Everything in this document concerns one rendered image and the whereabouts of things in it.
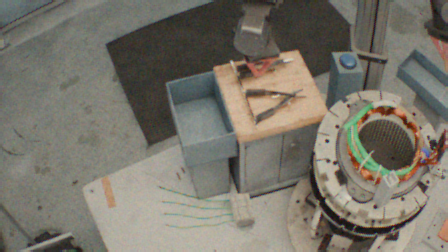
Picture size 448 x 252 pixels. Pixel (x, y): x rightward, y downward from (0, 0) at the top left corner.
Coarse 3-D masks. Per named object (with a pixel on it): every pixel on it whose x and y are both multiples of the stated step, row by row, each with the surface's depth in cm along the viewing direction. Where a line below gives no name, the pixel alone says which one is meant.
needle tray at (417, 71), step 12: (408, 60) 122; (420, 60) 122; (408, 72) 121; (420, 72) 121; (432, 72) 120; (444, 72) 116; (408, 84) 118; (420, 84) 114; (432, 84) 119; (444, 84) 118; (420, 96) 116; (432, 96) 112; (444, 96) 116; (420, 108) 121; (432, 108) 115; (444, 108) 110; (432, 120) 119
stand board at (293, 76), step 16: (240, 64) 118; (288, 64) 117; (304, 64) 117; (224, 80) 115; (256, 80) 115; (272, 80) 115; (288, 80) 115; (304, 80) 114; (224, 96) 113; (240, 96) 112; (256, 96) 112; (320, 96) 112; (240, 112) 110; (256, 112) 110; (288, 112) 110; (304, 112) 110; (320, 112) 109; (240, 128) 108; (272, 128) 108; (288, 128) 109
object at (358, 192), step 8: (352, 104) 106; (360, 104) 106; (368, 104) 106; (352, 112) 105; (336, 144) 101; (424, 144) 99; (336, 152) 100; (432, 152) 98; (424, 168) 95; (344, 176) 97; (352, 184) 95; (416, 184) 94; (352, 192) 94; (360, 192) 94; (368, 192) 94; (408, 192) 94; (360, 200) 93; (368, 200) 93
